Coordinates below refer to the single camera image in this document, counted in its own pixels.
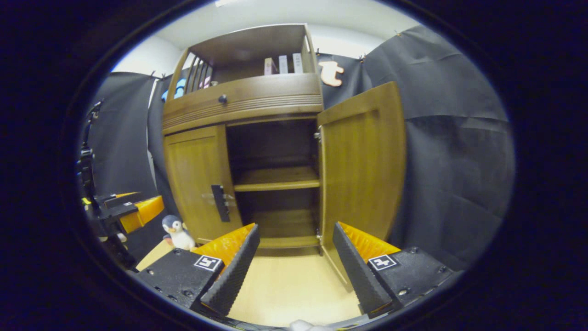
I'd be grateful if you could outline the penguin plush toy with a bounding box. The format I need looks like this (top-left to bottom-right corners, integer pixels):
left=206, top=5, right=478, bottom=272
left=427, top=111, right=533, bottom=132
left=161, top=215, right=197, bottom=251

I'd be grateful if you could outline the wooden double-door shoe cabinet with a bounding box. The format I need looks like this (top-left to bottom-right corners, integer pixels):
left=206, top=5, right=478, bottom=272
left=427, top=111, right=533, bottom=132
left=161, top=24, right=324, bottom=251

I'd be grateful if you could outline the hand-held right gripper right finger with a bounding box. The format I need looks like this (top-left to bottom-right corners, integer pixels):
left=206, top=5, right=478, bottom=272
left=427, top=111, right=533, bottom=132
left=332, top=222, right=455, bottom=319

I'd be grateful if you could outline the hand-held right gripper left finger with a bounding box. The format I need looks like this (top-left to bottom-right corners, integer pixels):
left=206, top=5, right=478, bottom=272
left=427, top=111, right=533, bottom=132
left=136, top=223, right=261, bottom=318

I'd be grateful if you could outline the wooden shoe cabinet door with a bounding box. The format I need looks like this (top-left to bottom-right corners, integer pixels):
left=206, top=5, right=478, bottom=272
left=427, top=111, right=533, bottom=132
left=317, top=82, right=407, bottom=288
left=164, top=125, right=243, bottom=244

